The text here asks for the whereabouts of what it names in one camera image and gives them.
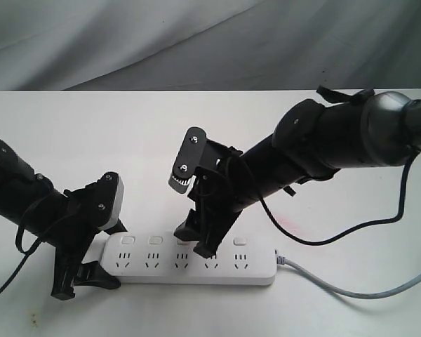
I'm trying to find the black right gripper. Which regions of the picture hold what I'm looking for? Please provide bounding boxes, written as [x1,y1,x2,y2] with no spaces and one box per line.
[173,140,241,259]

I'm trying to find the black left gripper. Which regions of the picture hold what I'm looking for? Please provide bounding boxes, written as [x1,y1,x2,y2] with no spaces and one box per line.
[51,189,127,300]

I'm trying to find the white five-outlet power strip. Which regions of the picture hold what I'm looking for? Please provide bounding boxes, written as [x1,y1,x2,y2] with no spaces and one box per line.
[100,232,276,286]

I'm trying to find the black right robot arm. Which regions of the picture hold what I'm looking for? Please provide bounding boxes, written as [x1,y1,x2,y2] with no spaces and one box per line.
[168,87,421,258]

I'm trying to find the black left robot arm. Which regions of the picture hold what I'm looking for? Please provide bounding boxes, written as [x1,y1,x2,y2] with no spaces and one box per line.
[0,139,126,300]

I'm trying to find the grey wrinkled backdrop cloth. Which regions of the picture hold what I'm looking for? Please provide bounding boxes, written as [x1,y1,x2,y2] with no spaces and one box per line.
[0,1,421,91]

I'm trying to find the left wrist camera white-faced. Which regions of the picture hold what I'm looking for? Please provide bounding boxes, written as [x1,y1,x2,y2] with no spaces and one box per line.
[83,171,124,231]

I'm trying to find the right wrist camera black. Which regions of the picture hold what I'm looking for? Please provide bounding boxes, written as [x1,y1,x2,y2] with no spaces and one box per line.
[168,126,207,194]

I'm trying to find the grey power cable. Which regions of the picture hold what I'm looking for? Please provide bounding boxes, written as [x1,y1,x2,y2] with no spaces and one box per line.
[274,251,421,303]

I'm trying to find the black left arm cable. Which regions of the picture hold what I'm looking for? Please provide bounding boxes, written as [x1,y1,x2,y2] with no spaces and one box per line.
[0,196,67,306]

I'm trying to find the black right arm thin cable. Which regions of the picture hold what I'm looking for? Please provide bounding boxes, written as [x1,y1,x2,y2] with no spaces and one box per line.
[227,150,418,244]

